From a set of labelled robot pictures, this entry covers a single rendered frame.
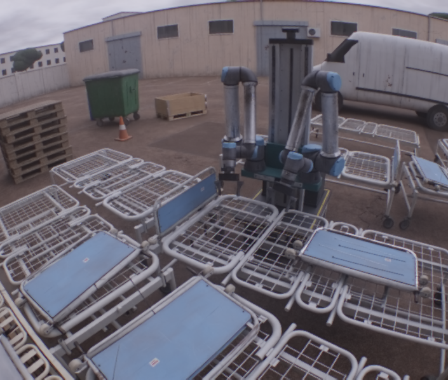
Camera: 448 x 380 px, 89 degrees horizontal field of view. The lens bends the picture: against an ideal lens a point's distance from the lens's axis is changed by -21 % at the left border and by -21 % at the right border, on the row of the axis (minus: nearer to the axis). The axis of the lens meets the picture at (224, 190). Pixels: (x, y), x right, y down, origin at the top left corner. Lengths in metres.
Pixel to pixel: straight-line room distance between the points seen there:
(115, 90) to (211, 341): 6.77
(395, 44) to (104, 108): 7.98
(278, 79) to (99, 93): 6.03
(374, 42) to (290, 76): 6.44
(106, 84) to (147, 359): 6.92
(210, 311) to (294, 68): 1.79
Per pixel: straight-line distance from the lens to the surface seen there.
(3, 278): 3.12
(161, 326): 1.37
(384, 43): 8.65
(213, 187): 2.40
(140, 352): 1.32
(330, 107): 1.91
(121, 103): 7.49
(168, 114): 7.52
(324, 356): 1.98
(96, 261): 1.85
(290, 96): 2.34
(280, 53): 2.34
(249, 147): 2.01
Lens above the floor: 1.66
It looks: 27 degrees down
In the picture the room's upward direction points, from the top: 2 degrees counter-clockwise
